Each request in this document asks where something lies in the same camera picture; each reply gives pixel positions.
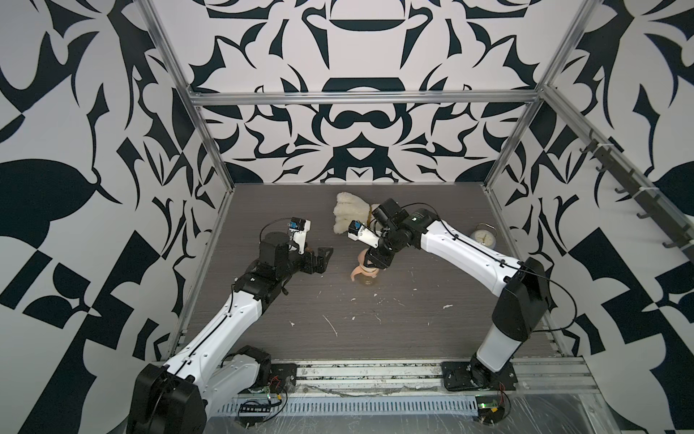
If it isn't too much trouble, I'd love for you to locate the light blue alarm clock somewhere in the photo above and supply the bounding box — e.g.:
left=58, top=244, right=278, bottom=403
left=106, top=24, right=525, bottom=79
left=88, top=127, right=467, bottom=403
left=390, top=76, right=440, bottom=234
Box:
left=471, top=224, right=498, bottom=250

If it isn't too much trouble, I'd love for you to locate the pink bottle handle ring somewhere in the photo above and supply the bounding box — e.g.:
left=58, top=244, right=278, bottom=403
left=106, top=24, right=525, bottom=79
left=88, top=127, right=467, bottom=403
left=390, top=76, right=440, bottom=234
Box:
left=350, top=259, right=381, bottom=283

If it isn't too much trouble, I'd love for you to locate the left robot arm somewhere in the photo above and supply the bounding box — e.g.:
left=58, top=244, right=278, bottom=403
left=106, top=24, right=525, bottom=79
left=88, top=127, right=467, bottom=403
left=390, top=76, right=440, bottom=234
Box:
left=126, top=231, right=334, bottom=433

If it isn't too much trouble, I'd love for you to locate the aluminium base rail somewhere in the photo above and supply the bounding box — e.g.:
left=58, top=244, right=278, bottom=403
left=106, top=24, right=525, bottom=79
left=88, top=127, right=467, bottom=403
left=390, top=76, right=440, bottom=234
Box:
left=212, top=357, right=599, bottom=418

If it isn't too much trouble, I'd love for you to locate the white plush dog toy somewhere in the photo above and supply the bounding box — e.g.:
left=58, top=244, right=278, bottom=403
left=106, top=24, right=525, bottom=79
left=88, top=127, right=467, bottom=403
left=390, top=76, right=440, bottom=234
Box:
left=333, top=192, right=379, bottom=234

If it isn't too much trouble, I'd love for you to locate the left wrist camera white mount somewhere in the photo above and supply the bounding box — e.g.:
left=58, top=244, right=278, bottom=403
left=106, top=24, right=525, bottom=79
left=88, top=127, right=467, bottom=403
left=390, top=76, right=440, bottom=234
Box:
left=287, top=217, right=311, bottom=255

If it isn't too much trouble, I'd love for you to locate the aluminium cage frame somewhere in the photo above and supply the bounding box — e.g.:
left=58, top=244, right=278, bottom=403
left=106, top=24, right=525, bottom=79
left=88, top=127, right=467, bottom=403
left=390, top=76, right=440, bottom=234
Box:
left=134, top=0, right=694, bottom=359

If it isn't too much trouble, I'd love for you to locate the right electronics board with wires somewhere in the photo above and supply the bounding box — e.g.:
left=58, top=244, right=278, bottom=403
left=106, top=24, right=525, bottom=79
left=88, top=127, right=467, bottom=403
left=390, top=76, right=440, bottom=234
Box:
left=475, top=390, right=511, bottom=426

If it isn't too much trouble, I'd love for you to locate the electronics board with wires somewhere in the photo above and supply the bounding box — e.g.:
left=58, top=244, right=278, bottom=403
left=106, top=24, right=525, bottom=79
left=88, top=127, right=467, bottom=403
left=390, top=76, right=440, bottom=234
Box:
left=236, top=393, right=287, bottom=428
left=475, top=390, right=511, bottom=426

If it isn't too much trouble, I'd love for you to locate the left electronics board with wires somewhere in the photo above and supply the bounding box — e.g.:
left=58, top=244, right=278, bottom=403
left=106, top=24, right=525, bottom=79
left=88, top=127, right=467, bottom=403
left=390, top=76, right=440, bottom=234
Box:
left=236, top=393, right=287, bottom=428

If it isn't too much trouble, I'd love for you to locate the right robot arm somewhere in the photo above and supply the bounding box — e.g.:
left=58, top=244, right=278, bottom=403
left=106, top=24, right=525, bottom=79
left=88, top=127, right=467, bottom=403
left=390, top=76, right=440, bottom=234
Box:
left=348, top=199, right=556, bottom=392

